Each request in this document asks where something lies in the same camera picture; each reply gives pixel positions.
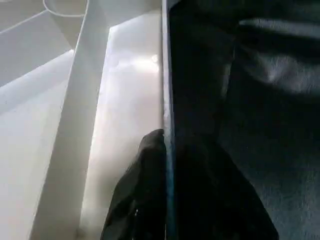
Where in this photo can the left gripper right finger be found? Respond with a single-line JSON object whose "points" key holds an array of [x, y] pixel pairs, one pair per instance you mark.
{"points": [[215, 200]]}

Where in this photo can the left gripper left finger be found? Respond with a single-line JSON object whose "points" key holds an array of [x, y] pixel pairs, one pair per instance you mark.
{"points": [[140, 195]]}

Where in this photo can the white plastic table top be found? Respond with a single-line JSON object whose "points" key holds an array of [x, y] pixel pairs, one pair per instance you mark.
{"points": [[75, 100]]}

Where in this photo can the black work mat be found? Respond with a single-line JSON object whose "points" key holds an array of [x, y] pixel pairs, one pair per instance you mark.
{"points": [[280, 125]]}

